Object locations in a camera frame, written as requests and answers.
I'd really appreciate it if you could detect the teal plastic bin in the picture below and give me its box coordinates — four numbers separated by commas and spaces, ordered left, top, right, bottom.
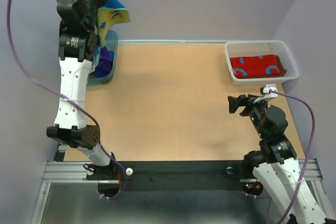
87, 30, 118, 85

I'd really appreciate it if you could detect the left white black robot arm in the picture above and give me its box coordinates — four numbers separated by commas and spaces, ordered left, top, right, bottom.
46, 0, 117, 179

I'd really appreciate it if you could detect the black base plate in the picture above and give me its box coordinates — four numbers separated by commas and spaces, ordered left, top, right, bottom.
86, 159, 274, 193

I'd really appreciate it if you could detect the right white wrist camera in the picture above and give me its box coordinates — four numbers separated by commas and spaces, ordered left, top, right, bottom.
254, 84, 278, 103

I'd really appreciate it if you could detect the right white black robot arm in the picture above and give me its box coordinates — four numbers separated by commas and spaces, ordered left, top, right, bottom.
228, 93, 335, 223

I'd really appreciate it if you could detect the brown towel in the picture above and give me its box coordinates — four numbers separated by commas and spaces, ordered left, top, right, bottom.
236, 55, 287, 79

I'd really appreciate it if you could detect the blue towel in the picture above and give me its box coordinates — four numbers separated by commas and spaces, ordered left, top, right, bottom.
93, 0, 131, 70

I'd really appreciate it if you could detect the aluminium rail frame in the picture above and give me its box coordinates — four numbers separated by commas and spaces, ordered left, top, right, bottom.
30, 40, 336, 224

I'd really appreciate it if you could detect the white plastic mesh basket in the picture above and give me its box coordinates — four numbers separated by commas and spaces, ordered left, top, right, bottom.
224, 40, 299, 86

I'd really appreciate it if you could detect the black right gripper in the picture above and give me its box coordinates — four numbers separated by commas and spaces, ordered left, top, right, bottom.
228, 93, 269, 138

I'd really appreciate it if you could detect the purple towel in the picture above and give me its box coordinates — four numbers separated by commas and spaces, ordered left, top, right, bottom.
93, 47, 114, 78

